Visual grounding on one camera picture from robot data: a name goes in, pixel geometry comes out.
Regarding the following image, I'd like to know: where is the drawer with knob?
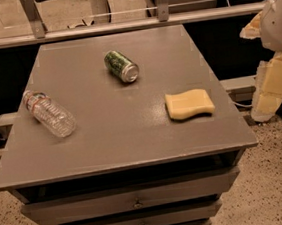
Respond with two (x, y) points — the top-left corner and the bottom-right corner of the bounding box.
(80, 200), (221, 225)
(21, 166), (240, 225)

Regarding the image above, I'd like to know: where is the clear plastic water bottle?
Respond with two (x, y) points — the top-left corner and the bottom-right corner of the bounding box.
(23, 90), (77, 138)

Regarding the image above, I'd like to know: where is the metal railing frame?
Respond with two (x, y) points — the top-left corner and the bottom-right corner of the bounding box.
(0, 0), (266, 49)

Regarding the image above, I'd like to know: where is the yellow sponge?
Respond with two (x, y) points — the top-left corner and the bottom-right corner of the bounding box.
(164, 89), (215, 121)

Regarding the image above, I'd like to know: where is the green soda can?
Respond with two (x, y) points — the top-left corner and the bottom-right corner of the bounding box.
(104, 50), (140, 83)

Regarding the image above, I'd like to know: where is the top drawer with knob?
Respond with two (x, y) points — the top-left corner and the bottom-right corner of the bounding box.
(21, 166), (240, 225)

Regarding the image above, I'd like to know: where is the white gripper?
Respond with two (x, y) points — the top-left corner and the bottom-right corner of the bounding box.
(239, 0), (282, 122)

